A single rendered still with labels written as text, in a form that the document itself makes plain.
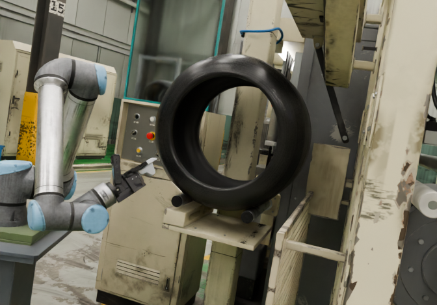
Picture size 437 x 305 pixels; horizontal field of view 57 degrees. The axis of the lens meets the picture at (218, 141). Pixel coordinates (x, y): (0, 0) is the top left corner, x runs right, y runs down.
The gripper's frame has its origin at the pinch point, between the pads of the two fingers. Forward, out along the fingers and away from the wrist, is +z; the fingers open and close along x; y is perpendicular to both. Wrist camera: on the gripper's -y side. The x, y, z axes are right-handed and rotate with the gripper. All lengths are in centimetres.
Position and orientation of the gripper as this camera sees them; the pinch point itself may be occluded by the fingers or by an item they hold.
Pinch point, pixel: (152, 159)
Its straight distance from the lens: 159.2
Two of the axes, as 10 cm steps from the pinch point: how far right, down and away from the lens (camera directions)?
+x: 3.7, -2.4, -9.0
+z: 7.5, -5.0, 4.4
